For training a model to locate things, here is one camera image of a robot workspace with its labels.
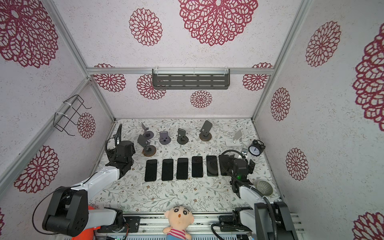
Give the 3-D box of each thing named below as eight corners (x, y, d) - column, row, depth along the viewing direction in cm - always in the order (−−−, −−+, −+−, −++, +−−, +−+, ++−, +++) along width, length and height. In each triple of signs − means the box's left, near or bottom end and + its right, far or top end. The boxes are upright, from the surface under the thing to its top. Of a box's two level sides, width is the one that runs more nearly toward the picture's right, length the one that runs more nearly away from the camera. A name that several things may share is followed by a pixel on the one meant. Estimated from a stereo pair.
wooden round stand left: (143, 155, 102) (141, 151, 98) (149, 147, 106) (147, 143, 102) (151, 158, 100) (150, 154, 96) (157, 150, 104) (155, 146, 100)
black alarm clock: (255, 158, 100) (261, 150, 93) (246, 150, 104) (251, 142, 96) (260, 154, 102) (266, 145, 95) (251, 146, 106) (256, 138, 99)
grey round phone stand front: (149, 140, 110) (147, 135, 105) (139, 129, 116) (136, 124, 112) (154, 137, 112) (152, 132, 107) (144, 126, 118) (142, 121, 114)
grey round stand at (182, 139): (176, 142, 109) (175, 132, 100) (180, 137, 112) (179, 127, 103) (185, 145, 107) (184, 136, 98) (188, 140, 110) (187, 131, 101)
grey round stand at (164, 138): (161, 144, 107) (159, 137, 101) (161, 139, 111) (160, 131, 104) (170, 144, 107) (168, 137, 101) (170, 139, 111) (169, 131, 104)
